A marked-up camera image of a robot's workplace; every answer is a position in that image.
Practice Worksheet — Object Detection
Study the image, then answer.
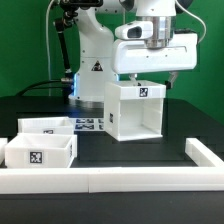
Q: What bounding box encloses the white rear drawer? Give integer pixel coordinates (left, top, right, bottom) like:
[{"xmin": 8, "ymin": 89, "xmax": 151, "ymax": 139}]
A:
[{"xmin": 18, "ymin": 117, "xmax": 74, "ymax": 135}]

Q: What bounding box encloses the black cable bundle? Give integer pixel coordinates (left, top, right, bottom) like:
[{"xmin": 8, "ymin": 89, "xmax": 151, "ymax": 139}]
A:
[{"xmin": 15, "ymin": 6, "xmax": 75, "ymax": 98}]

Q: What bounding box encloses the paper marker sheet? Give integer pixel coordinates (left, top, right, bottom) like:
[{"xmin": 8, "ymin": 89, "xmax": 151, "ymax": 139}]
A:
[{"xmin": 70, "ymin": 118, "xmax": 104, "ymax": 131}]

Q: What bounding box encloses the white drawer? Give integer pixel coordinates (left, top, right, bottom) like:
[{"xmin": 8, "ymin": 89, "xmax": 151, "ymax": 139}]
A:
[
  {"xmin": 5, "ymin": 133, "xmax": 77, "ymax": 168},
  {"xmin": 18, "ymin": 117, "xmax": 74, "ymax": 135}
]

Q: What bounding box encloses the white front fence bar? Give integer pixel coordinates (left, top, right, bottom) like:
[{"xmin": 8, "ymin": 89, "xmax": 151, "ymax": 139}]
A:
[{"xmin": 0, "ymin": 167, "xmax": 224, "ymax": 194}]

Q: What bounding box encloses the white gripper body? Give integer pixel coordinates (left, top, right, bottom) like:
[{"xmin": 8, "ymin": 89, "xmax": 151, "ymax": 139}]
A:
[{"xmin": 111, "ymin": 33, "xmax": 197, "ymax": 74}]

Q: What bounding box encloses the white right fence bar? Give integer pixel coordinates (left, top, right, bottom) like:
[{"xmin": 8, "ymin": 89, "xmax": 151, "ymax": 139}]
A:
[{"xmin": 185, "ymin": 138, "xmax": 224, "ymax": 168}]

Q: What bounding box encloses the white drawer cabinet box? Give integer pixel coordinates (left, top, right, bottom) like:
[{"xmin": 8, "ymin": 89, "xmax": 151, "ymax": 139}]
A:
[{"xmin": 104, "ymin": 80, "xmax": 166, "ymax": 141}]

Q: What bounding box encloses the white camera cable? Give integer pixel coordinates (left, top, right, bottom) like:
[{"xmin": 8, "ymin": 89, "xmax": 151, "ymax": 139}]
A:
[{"xmin": 174, "ymin": 0, "xmax": 208, "ymax": 44}]

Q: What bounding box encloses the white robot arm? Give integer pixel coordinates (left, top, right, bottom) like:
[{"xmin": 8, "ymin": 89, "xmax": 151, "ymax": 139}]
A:
[{"xmin": 50, "ymin": 0, "xmax": 198, "ymax": 104}]

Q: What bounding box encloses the white front drawer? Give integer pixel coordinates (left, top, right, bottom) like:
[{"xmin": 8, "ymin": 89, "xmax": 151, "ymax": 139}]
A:
[{"xmin": 5, "ymin": 133, "xmax": 77, "ymax": 168}]

